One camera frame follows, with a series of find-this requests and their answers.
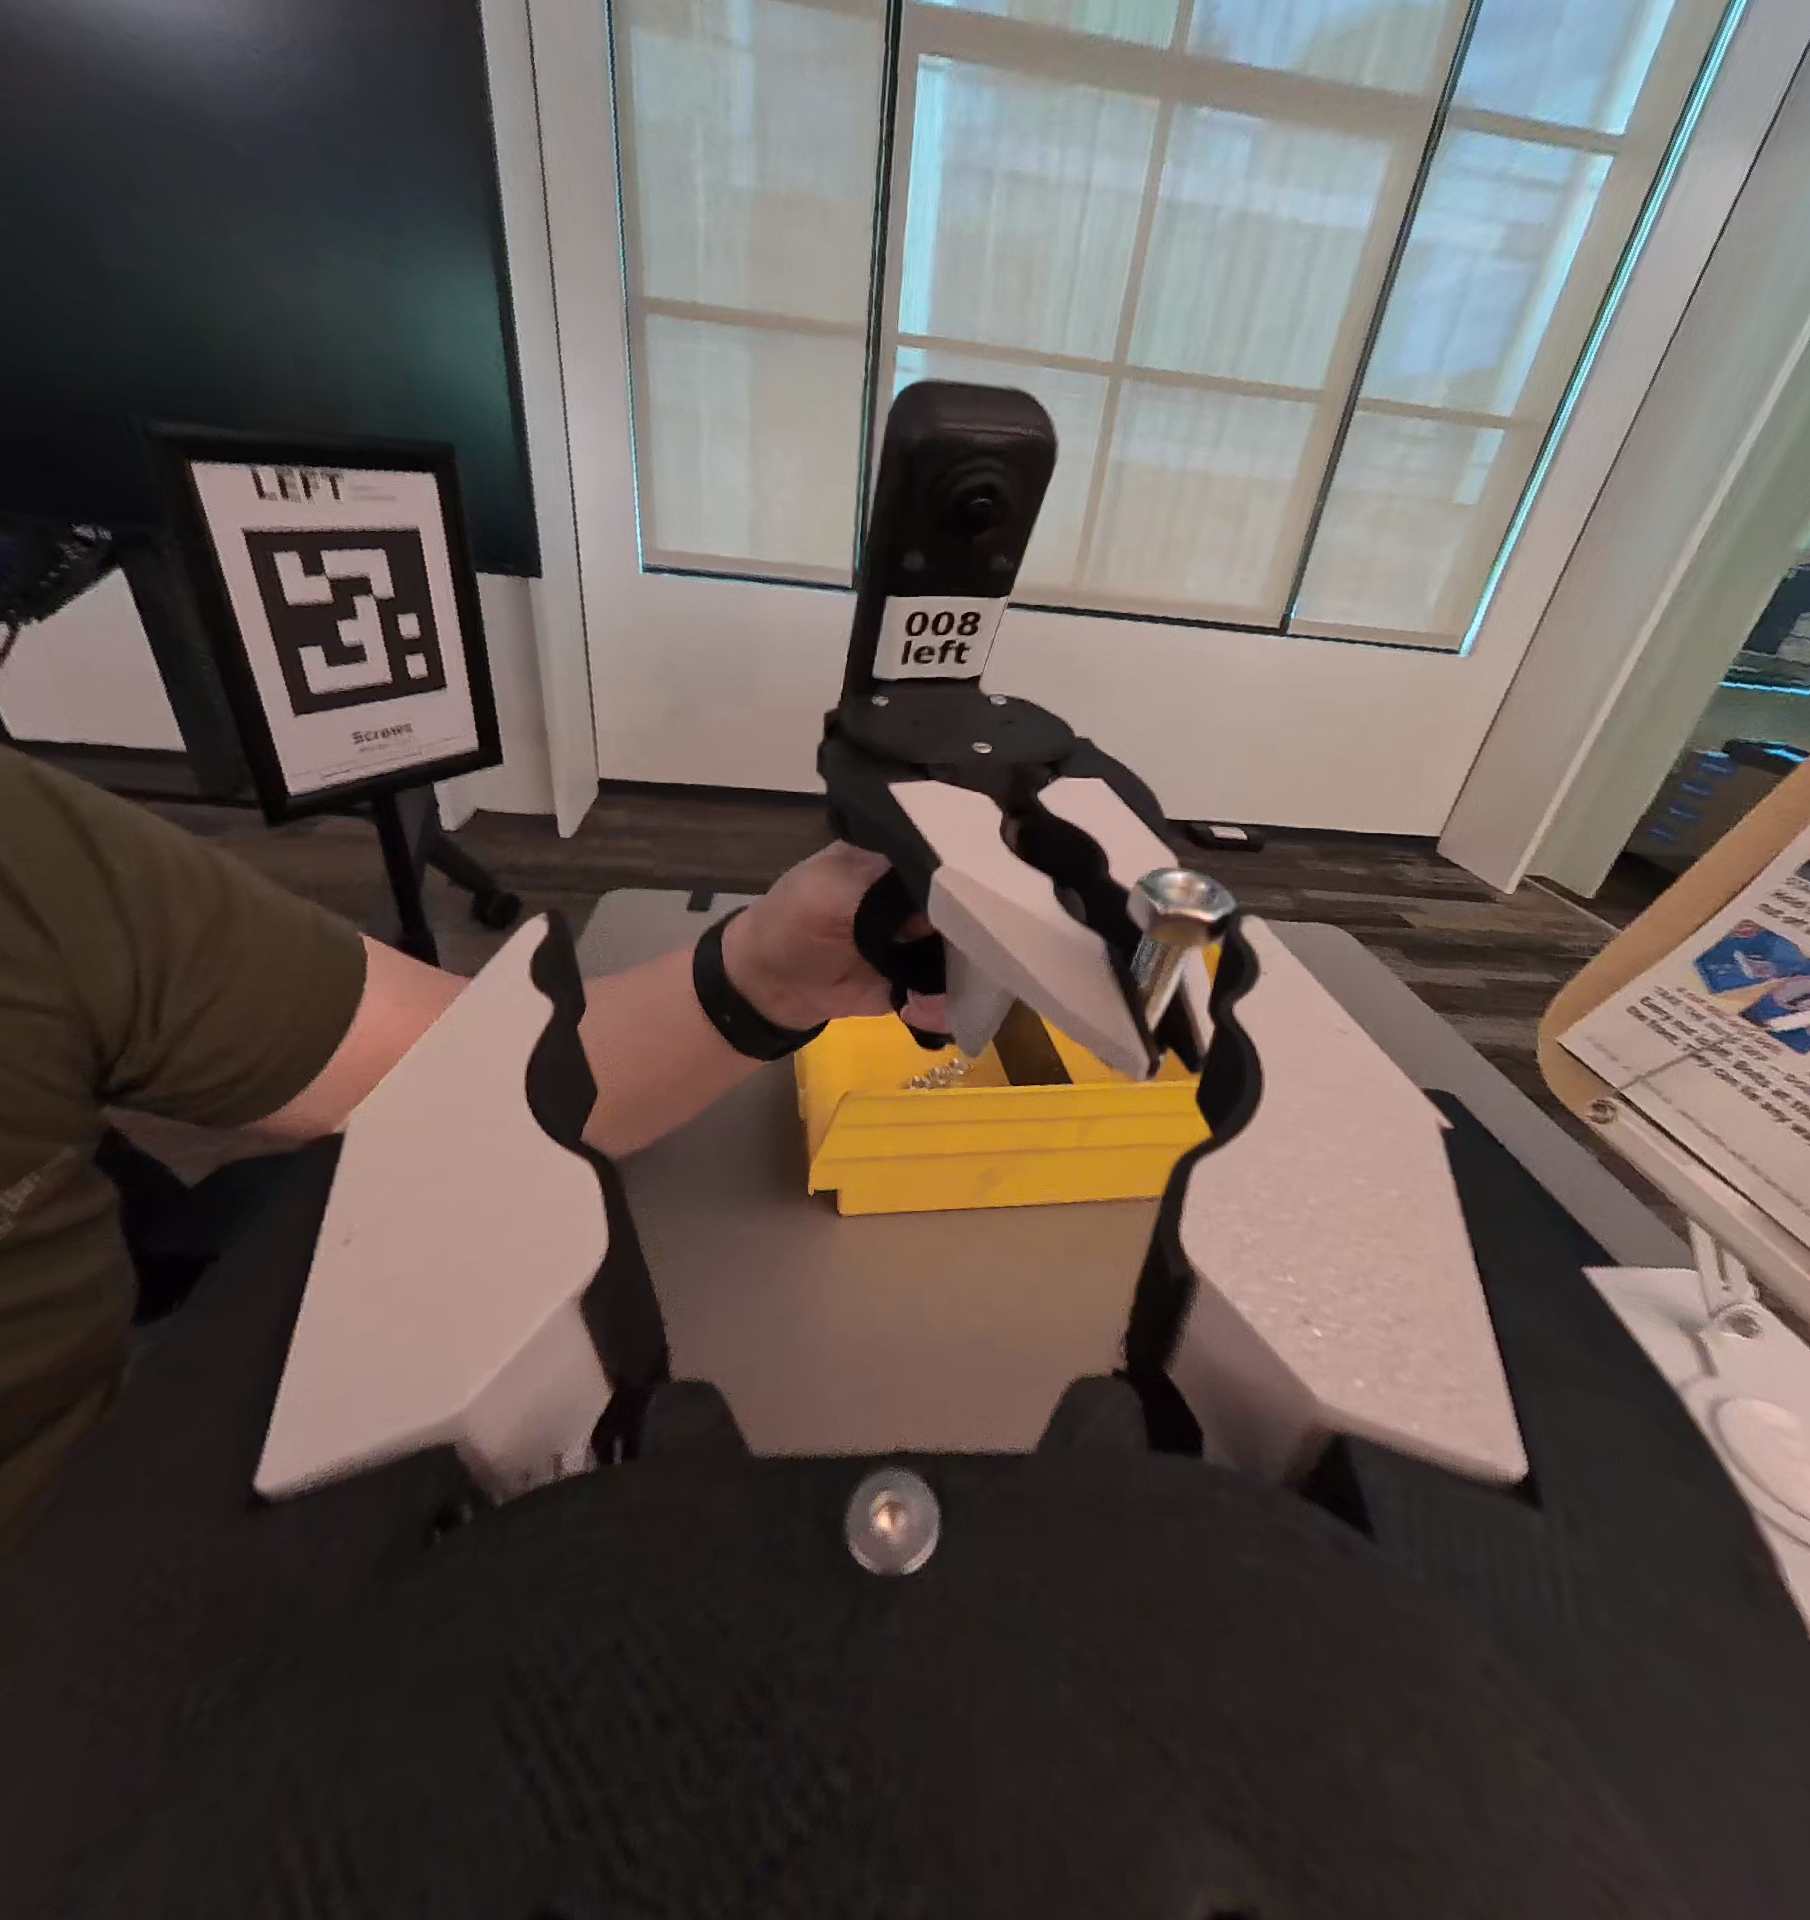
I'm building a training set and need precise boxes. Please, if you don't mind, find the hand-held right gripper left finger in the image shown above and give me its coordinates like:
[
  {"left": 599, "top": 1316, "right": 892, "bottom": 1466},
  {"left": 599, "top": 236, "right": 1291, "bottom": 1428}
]
[{"left": 249, "top": 911, "right": 673, "bottom": 1506}]

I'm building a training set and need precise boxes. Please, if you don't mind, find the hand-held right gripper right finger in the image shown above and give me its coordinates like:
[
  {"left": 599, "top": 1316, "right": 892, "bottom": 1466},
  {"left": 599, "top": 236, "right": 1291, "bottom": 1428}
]
[{"left": 1121, "top": 915, "right": 1536, "bottom": 1491}]

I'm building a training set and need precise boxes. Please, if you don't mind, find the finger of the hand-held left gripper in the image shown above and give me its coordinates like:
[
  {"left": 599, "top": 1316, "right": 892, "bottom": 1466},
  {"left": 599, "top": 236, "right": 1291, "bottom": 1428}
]
[
  {"left": 1027, "top": 771, "right": 1203, "bottom": 1075},
  {"left": 887, "top": 777, "right": 1167, "bottom": 1083}
]

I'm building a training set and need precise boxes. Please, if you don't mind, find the yellow bin with divider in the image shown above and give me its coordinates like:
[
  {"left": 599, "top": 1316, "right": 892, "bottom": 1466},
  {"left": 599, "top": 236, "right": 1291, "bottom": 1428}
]
[{"left": 793, "top": 927, "right": 1225, "bottom": 1219}]

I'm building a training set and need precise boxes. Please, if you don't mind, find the person's left forearm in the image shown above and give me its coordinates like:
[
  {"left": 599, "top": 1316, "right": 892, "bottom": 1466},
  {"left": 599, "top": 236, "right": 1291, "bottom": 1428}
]
[{"left": 268, "top": 936, "right": 742, "bottom": 1158}]

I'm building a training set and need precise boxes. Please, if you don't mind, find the person's left hand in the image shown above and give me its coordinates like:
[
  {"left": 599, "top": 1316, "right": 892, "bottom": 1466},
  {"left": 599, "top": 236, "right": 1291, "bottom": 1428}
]
[{"left": 736, "top": 841, "right": 954, "bottom": 1055}]

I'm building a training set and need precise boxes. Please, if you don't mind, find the black wristband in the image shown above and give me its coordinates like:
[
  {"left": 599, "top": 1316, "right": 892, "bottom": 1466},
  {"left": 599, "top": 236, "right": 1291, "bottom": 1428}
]
[{"left": 690, "top": 904, "right": 825, "bottom": 1063}]

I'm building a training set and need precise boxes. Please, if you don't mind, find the black rolling stand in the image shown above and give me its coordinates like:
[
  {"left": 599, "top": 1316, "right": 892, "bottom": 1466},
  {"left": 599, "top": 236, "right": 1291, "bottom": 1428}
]
[{"left": 369, "top": 783, "right": 523, "bottom": 970}]

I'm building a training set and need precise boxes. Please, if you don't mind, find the white stand base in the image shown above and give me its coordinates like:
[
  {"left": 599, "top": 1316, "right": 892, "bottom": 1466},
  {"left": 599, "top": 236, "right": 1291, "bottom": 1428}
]
[{"left": 1584, "top": 1267, "right": 1810, "bottom": 1711}]

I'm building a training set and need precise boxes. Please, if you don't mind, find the wooden display board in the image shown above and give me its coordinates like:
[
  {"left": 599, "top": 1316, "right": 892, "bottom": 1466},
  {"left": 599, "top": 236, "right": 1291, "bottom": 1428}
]
[{"left": 1539, "top": 720, "right": 1810, "bottom": 1345}]

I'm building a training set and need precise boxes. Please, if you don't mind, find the large gridded window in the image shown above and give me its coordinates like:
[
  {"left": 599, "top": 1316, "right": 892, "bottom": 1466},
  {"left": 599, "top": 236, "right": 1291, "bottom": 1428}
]
[{"left": 611, "top": 0, "right": 1747, "bottom": 657}]

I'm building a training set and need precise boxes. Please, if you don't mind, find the framed marker sign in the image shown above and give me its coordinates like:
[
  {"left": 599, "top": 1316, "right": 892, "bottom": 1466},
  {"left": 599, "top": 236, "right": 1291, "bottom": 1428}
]
[{"left": 146, "top": 423, "right": 505, "bottom": 824}]

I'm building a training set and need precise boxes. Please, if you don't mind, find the black equipment stand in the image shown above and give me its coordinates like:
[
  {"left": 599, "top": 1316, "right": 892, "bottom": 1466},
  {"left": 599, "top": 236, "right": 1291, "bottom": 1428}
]
[{"left": 0, "top": 517, "right": 120, "bottom": 737}]

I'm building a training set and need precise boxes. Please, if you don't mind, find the large dark screen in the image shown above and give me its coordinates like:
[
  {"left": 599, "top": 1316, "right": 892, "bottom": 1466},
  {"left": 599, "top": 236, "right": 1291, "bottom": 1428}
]
[{"left": 0, "top": 0, "right": 542, "bottom": 580}]

